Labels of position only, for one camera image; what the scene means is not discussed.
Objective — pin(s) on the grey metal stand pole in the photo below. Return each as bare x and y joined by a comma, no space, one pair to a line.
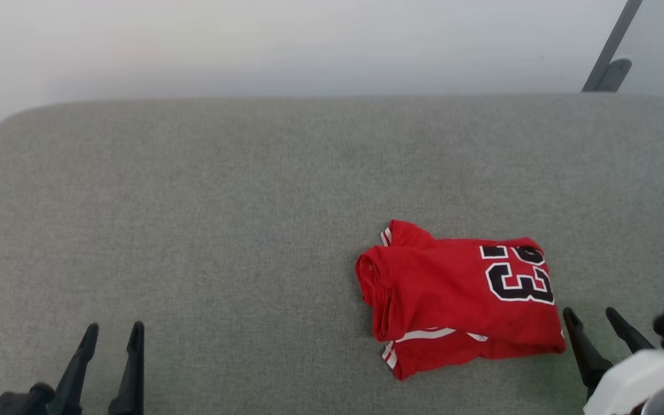
611,52

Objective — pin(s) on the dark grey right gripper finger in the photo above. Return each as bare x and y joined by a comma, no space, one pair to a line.
585,351
629,331

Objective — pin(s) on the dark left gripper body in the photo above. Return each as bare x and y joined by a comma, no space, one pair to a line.
21,402

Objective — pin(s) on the grey fabric sofa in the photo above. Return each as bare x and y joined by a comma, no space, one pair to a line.
222,230

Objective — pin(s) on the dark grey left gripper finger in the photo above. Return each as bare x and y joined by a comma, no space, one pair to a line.
75,369
130,374

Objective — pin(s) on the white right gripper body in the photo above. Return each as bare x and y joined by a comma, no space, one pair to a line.
632,383

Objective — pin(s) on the red basketball jersey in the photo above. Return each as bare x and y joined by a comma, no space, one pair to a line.
453,294

